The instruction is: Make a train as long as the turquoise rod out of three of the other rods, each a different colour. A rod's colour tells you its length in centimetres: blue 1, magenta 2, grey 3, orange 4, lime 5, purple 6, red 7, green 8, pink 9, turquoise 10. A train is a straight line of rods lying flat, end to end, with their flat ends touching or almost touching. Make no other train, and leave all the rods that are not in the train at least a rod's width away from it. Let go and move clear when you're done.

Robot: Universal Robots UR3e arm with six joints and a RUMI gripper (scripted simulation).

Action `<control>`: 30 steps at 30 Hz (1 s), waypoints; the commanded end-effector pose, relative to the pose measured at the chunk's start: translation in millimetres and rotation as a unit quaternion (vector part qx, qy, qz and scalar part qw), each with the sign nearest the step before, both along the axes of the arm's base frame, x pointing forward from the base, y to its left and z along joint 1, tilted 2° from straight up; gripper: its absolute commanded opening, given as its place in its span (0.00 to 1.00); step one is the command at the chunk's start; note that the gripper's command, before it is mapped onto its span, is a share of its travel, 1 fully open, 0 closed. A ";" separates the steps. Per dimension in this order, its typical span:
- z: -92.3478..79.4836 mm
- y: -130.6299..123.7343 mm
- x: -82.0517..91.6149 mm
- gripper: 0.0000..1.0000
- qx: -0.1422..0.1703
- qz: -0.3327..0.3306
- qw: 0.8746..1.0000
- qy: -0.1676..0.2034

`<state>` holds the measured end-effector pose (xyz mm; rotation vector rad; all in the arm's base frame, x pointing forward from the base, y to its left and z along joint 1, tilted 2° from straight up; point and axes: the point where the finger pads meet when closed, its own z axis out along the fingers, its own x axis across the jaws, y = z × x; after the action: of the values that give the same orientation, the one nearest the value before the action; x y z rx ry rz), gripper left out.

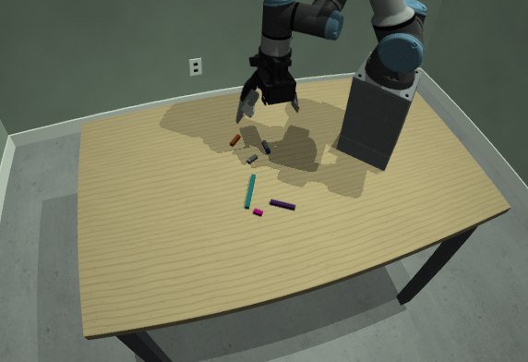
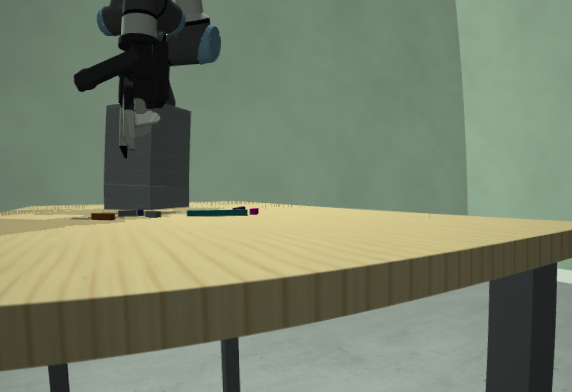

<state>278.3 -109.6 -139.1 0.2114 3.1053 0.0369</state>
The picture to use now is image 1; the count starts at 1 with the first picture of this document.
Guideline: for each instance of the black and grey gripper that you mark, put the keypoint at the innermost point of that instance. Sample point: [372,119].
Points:
[273,92]

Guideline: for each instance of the purple rod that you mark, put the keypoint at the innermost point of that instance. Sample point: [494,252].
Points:
[281,204]

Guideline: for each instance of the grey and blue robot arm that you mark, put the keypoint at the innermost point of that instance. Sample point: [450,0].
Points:
[395,22]

